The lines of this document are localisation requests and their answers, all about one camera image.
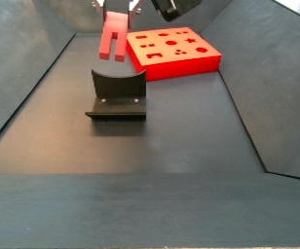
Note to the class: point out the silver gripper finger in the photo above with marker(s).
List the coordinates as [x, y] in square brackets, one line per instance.
[98, 4]
[134, 8]

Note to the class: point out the red double-square peg block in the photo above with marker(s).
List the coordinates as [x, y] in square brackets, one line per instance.
[114, 36]

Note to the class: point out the red shape-sorting board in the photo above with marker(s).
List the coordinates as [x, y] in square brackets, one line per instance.
[170, 53]

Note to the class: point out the black curved holder stand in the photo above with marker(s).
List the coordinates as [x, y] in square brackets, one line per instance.
[119, 97]

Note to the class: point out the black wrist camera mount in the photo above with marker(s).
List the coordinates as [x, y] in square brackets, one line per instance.
[171, 9]

